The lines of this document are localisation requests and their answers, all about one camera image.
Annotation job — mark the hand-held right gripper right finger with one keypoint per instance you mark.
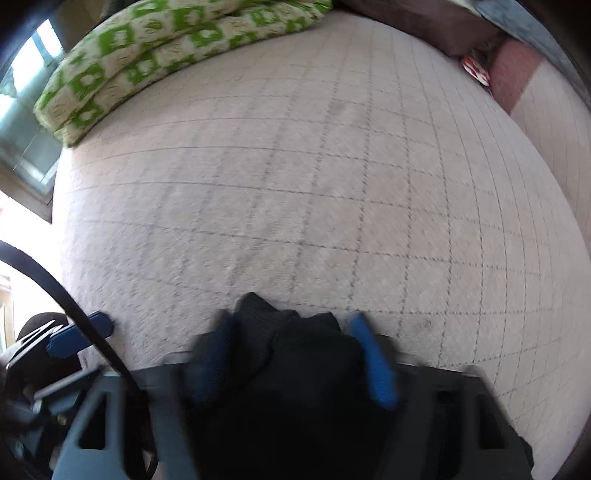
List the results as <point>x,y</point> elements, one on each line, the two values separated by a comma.
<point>376,364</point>

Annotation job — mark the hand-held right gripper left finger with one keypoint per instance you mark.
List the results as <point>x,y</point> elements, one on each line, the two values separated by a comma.
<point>210,364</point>

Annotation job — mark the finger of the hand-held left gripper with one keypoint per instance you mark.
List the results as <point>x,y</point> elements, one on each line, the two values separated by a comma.
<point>78,339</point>

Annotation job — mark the black pants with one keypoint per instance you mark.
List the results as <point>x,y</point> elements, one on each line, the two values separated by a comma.
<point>295,383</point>

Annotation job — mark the beige checked bed sheet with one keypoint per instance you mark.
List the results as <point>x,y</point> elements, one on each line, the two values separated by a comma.
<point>300,184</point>

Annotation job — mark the window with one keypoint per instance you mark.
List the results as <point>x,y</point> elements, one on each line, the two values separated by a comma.
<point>25,106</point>

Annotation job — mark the green white patterned pillow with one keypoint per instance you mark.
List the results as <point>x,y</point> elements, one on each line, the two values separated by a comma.
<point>152,60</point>
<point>184,23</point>

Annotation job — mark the red white patterned item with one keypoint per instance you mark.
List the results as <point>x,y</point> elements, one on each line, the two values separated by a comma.
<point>475,69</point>

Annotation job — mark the pink cloth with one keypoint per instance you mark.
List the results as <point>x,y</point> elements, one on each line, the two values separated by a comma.
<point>512,78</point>

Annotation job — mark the dark brown cloth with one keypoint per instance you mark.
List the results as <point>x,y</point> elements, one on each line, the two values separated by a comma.
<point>415,18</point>

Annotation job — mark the grey blue blanket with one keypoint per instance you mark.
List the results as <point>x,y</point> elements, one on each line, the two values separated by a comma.
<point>521,23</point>

